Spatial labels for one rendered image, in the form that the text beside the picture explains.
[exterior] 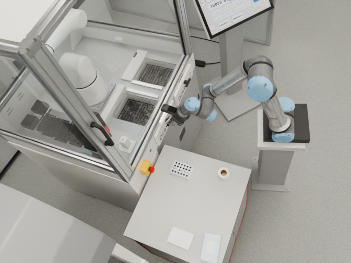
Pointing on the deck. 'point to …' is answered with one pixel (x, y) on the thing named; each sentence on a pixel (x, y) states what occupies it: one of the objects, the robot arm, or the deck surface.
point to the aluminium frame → (43, 75)
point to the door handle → (103, 134)
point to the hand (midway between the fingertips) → (167, 119)
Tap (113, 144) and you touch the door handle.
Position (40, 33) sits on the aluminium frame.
